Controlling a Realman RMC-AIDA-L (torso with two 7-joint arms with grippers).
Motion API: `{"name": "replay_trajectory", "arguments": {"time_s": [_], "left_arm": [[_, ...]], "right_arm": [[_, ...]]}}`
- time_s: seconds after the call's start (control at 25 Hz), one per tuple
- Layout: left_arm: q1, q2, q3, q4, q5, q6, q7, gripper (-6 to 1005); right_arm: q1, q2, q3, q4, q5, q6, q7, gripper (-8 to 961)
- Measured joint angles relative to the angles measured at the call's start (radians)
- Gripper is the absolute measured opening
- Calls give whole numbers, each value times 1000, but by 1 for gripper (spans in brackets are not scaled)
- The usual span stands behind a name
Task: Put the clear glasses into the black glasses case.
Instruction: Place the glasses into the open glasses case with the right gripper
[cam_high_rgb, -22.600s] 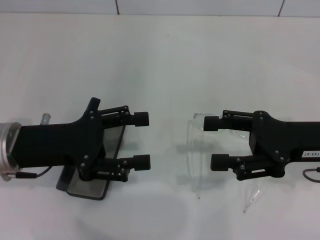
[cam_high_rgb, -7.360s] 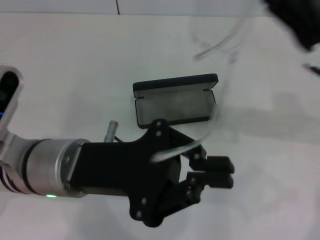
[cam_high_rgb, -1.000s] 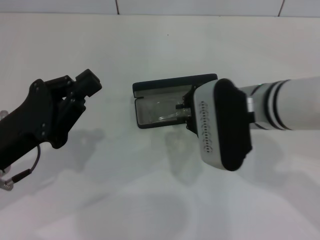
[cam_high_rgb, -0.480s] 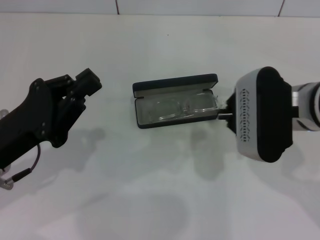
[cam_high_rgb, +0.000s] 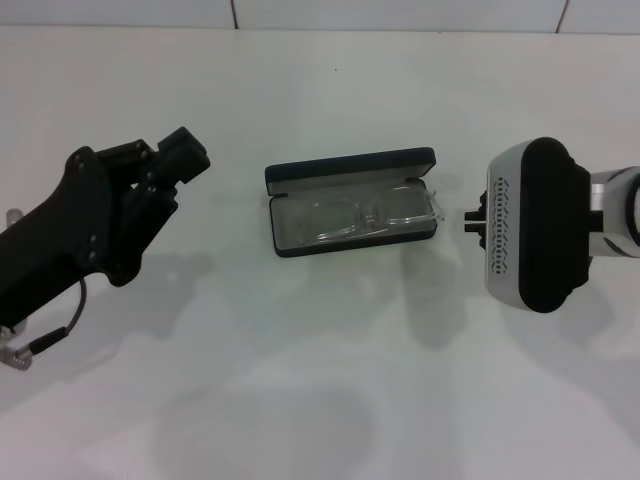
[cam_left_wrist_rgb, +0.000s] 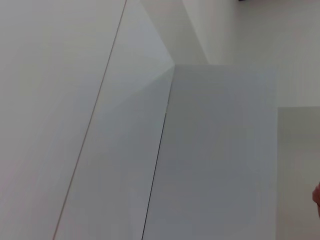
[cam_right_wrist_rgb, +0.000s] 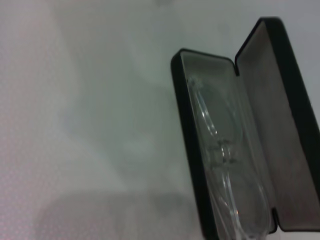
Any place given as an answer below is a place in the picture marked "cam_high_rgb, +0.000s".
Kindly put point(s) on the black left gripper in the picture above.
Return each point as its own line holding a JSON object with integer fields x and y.
{"x": 50, "y": 250}

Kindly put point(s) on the black glasses case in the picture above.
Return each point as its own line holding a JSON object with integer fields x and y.
{"x": 350, "y": 162}

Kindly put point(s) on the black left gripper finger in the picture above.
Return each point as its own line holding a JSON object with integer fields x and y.
{"x": 180, "y": 142}
{"x": 192, "y": 165}

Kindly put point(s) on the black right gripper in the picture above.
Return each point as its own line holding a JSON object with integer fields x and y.
{"x": 483, "y": 200}

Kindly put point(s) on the clear white glasses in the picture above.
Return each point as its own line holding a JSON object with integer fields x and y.
{"x": 330, "y": 220}

